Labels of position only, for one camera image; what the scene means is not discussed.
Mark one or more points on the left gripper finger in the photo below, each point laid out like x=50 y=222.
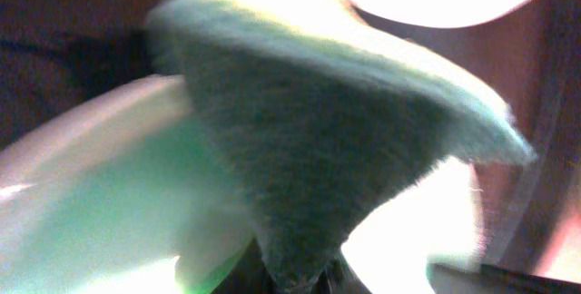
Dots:
x=489 y=279

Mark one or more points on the green sponge cloth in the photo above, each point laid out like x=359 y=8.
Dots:
x=317 y=126

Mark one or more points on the teal plate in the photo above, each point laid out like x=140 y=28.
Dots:
x=114 y=197

